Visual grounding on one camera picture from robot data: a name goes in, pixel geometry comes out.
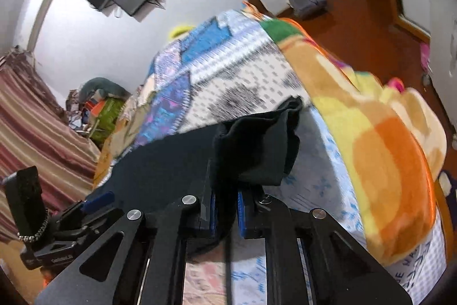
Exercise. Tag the black pants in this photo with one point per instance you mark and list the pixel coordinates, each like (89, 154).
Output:
(250, 147)

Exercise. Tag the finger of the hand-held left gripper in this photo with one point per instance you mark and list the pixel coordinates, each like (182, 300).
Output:
(98, 201)

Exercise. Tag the grey pillow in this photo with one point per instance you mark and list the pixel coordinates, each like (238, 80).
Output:
(101, 85)

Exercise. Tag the pink object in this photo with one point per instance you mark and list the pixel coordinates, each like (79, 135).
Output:
(425, 56)

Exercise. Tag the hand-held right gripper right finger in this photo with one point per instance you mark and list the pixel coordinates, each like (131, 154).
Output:
(303, 255)

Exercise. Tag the blue patchwork bed sheet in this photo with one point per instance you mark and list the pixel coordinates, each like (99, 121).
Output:
(221, 69)

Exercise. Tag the green storage box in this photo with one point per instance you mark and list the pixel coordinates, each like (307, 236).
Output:
(109, 115)

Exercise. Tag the striped red curtain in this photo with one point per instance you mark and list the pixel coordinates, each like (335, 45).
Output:
(35, 119)

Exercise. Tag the patterned cloth pile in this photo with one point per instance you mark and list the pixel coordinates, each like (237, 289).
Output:
(76, 108)

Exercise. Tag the orange yellow fleece blanket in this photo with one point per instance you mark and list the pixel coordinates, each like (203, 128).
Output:
(385, 155)

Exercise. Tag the white air conditioner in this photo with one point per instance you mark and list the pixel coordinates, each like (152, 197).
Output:
(42, 19)

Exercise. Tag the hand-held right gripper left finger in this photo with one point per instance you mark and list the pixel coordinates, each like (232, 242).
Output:
(160, 240)

